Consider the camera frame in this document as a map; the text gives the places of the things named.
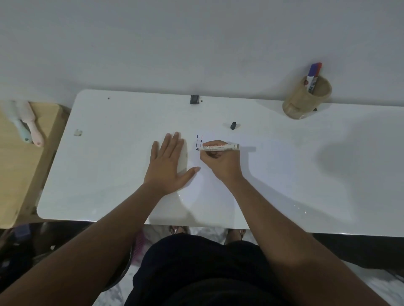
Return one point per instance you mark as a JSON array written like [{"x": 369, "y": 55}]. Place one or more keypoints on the person's right hand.
[{"x": 224, "y": 165}]

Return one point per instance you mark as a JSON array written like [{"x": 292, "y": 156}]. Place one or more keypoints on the person's left hand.
[{"x": 165, "y": 170}]

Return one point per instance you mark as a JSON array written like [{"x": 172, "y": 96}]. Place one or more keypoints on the person's left thumb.
[{"x": 189, "y": 175}]

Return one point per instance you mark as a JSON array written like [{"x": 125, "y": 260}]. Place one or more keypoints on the person's right thumb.
[{"x": 213, "y": 154}]

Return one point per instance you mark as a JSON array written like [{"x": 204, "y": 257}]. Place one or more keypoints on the person's left little finger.
[{"x": 154, "y": 152}]

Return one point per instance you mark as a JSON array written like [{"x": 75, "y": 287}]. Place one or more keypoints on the person's left middle finger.
[{"x": 173, "y": 145}]

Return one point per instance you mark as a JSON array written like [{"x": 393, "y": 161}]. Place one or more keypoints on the white marker with red label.
[{"x": 232, "y": 146}]

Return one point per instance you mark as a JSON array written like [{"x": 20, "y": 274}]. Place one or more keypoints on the white paper sheet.
[{"x": 205, "y": 192}]

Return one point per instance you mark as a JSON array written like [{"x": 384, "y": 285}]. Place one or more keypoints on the person's right forearm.
[{"x": 293, "y": 246}]

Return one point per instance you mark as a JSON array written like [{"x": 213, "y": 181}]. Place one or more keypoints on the person's left forearm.
[{"x": 85, "y": 252}]

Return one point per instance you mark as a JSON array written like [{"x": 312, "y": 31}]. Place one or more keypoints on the black marker cap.
[{"x": 234, "y": 125}]

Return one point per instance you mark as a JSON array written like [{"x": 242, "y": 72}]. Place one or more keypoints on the black square clip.
[{"x": 194, "y": 99}]

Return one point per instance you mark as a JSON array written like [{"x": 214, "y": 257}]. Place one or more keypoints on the person's left foot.
[{"x": 178, "y": 229}]

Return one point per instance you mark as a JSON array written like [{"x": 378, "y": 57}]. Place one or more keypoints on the person's foot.
[
  {"x": 178, "y": 229},
  {"x": 235, "y": 235}
]

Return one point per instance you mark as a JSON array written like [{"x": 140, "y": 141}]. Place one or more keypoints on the person's right foot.
[{"x": 235, "y": 235}]

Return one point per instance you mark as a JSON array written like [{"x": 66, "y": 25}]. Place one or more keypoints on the small white crumpled scrap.
[{"x": 78, "y": 132}]

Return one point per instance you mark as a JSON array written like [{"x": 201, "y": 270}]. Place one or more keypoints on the pink plastic item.
[{"x": 139, "y": 247}]

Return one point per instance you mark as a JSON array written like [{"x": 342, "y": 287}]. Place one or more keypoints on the person's black clothing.
[{"x": 195, "y": 274}]

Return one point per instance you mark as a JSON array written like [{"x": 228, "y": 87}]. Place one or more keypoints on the wooden pen holder cup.
[{"x": 303, "y": 101}]

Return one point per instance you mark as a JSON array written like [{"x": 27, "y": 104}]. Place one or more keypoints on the pink brush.
[{"x": 33, "y": 129}]

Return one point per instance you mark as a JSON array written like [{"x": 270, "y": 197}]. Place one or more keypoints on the blue capped marker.
[{"x": 311, "y": 75}]

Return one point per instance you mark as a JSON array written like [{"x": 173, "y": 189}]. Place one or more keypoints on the red capped marker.
[{"x": 317, "y": 71}]

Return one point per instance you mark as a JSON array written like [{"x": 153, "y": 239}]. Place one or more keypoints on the wooden side table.
[{"x": 22, "y": 176}]

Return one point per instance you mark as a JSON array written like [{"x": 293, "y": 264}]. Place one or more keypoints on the mint green brush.
[{"x": 19, "y": 124}]

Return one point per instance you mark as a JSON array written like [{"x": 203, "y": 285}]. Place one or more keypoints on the dark bag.
[{"x": 17, "y": 252}]

